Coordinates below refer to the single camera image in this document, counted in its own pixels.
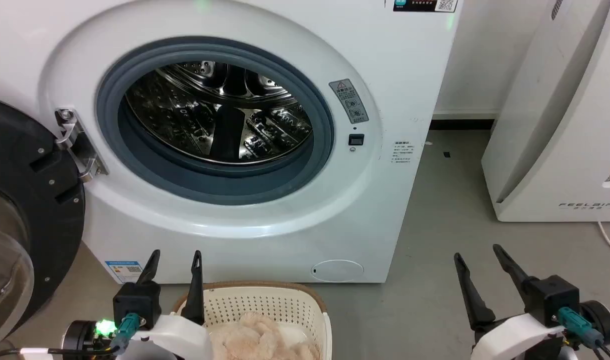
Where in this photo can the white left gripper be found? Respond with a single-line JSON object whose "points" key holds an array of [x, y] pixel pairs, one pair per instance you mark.
{"points": [[180, 340]]}

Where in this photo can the black washing machine door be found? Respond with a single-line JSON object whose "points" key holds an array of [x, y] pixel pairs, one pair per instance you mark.
{"points": [[40, 210]]}

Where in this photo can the stainless steel washing machine drum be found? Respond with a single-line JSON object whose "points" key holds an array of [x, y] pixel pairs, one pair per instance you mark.
{"points": [[185, 115]]}

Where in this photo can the white air purifier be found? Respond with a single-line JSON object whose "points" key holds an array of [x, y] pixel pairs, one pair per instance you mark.
{"points": [[564, 130]]}

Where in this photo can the white front-load washing machine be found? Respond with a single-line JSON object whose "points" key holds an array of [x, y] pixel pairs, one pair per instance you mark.
{"points": [[394, 75]]}

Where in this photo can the grey warning sticker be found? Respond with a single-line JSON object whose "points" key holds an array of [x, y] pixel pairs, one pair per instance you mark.
{"points": [[349, 101]]}

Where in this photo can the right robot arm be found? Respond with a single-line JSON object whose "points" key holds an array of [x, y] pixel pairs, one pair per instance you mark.
{"points": [[602, 317]]}

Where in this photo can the fluffy pink cloth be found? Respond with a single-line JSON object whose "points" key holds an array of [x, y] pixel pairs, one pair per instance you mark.
{"points": [[257, 337]]}

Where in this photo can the grey rubber door gasket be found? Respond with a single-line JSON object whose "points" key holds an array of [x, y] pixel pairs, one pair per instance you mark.
{"points": [[225, 187]]}

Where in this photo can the small printed text sticker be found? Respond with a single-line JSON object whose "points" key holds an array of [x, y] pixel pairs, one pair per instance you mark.
{"points": [[402, 152]]}

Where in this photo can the black QR code label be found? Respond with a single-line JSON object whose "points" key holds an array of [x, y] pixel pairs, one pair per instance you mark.
{"points": [[424, 4]]}

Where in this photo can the white laundry basket brown rim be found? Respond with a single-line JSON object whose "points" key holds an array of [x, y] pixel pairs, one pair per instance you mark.
{"points": [[265, 301]]}

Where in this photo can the blue energy label sticker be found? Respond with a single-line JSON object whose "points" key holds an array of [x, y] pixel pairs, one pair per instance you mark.
{"points": [[124, 271]]}

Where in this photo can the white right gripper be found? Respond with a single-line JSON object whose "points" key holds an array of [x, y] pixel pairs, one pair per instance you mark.
{"points": [[519, 340]]}

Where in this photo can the oval white filter cover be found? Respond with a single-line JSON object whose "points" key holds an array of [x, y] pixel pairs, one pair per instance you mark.
{"points": [[337, 271]]}

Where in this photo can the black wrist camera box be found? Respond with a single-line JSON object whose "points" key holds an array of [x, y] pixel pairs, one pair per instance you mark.
{"points": [[137, 302], [554, 297]]}

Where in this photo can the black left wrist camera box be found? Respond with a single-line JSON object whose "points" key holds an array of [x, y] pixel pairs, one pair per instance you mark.
{"points": [[137, 302]]}

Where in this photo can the metal door hinge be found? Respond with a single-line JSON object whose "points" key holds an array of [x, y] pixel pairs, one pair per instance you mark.
{"points": [[77, 142]]}

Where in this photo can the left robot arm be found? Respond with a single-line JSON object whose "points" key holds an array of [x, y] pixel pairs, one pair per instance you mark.
{"points": [[82, 337]]}

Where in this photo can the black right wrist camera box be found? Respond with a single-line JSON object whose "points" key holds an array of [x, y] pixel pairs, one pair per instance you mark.
{"points": [[554, 297]]}

